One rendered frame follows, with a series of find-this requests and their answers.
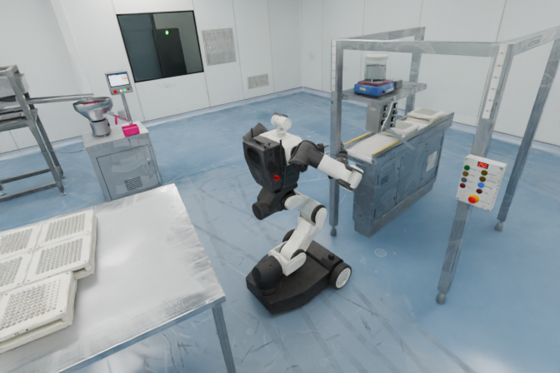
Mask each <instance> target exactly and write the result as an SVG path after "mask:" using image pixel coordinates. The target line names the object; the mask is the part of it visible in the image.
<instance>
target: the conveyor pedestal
mask: <svg viewBox="0 0 560 373"><path fill-rule="evenodd" d="M446 130H447V129H446ZM446 130H444V132H443V133H442V132H440V133H438V134H437V135H435V136H434V137H431V138H429V139H428V140H426V141H425V142H423V143H422V144H419V145H418V147H417V148H416V147H415V148H414V149H413V150H412V149H411V150H409V151H407V152H405V153H403V154H402V155H401V156H399V157H397V158H395V159H393V160H391V161H390V162H389V163H387V164H385V165H383V168H381V169H380V167H379V168H378V169H376V170H373V169H372V168H369V167H365V166H363V165H360V164H358V163H356V167H358V168H359V169H362V170H363V174H362V180H361V181H360V182H359V184H358V186H357V187H356V188H355V190H354V196H353V210H352V219H353V220H354V221H355V226H354V230H355V231H358V232H359V233H361V234H363V235H364V236H366V237H368V238H370V237H371V236H373V235H374V234H375V233H376V232H378V231H379V230H381V229H382V228H383V227H384V226H386V225H387V224H388V223H389V222H390V221H392V220H393V219H394V218H396V217H397V216H399V215H400V214H401V213H402V212H404V211H405V210H407V209H408V208H409V207H410V206H411V205H412V204H414V203H415V202H416V201H418V200H419V199H420V198H422V197H423V196H424V195H426V194H427V193H428V192H430V191H431V190H432V189H433V182H435V181H436V180H437V175H438V168H439V163H440V159H441V155H442V150H443V143H444V138H445V133H446Z"/></svg>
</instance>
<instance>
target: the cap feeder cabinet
mask: <svg viewBox="0 0 560 373"><path fill-rule="evenodd" d="M132 123H133V124H137V125H138V127H139V131H140V133H138V134H135V135H131V136H128V137H125V136H124V134H123V130H122V127H124V126H128V125H129V122H128V123H124V124H120V125H116V126H112V127H111V129H112V131H111V132H109V133H108V134H106V136H104V135H101V136H95V135H92V134H93V131H89V132H82V133H81V134H82V140H83V144H84V147H85V148H86V150H87V154H88V156H89V159H90V161H91V163H92V167H93V170H94V171H95V174H96V176H97V180H98V182H99V185H100V187H101V189H102V193H103V195H104V197H105V200H106V201H107V202H109V201H114V200H117V199H120V198H124V197H126V196H131V195H135V194H138V193H141V192H144V191H148V190H151V189H153V188H156V187H161V186H162V184H163V183H162V179H161V176H160V173H159V170H158V165H157V161H156V158H155V155H154V151H153V146H152V143H151V140H150V136H149V131H148V130H147V129H146V128H145V127H144V126H143V124H142V123H141V122H140V121H135V122H132Z"/></svg>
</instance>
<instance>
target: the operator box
mask: <svg viewBox="0 0 560 373"><path fill-rule="evenodd" d="M478 162H484V163H487V164H489V166H488V169H485V168H482V167H477V165H478ZM465 165H469V166H470V170H468V171H466V170H465V169H464V166H465ZM506 167H507V164H506V163H502V162H496V161H494V160H490V159H487V158H483V157H478V156H474V155H471V154H469V155H468V156H467V157H465V162H464V165H463V169H462V175H461V178H462V177H465V176H464V175H463V172H464V171H466V172H468V173H469V175H470V174H471V175H470V176H469V175H468V176H467V177H466V178H467V182H462V181H461V178H460V182H459V185H460V183H464V184H465V185H466V187H465V188H461V187H460V186H458V189H457V195H456V199H457V200H459V201H463V202H466V203H467V204H470V205H473V206H476V207H479V208H481V209H483V210H486V211H491V210H492V209H493V207H494V204H495V201H496V199H497V196H498V191H499V188H500V186H501V183H502V179H503V175H504V172H505V170H506ZM471 168H472V169H471ZM473 169H474V170H475V169H476V171H474V170H473ZM482 170H486V171H487V172H488V174H490V173H491V175H492V174H493V175H492V176H491V175H488V174H487V175H486V176H483V175H482V174H481V171H482ZM479 177H486V181H485V182H482V183H483V184H484V187H483V188H480V187H478V183H479V182H481V181H480V180H479ZM469 181H470V182H469ZM490 181H491V182H490ZM496 183H497V184H496ZM485 186H486V187H485ZM488 187H489V188H488ZM478 188H480V189H482V194H477V193H476V190H477V189H478ZM490 188H492V189H490ZM486 193H487V194H486ZM470 194H476V195H477V196H478V197H479V202H478V203H474V204H472V203H470V202H469V201H468V196H469V195H470ZM487 203H488V204H487Z"/></svg>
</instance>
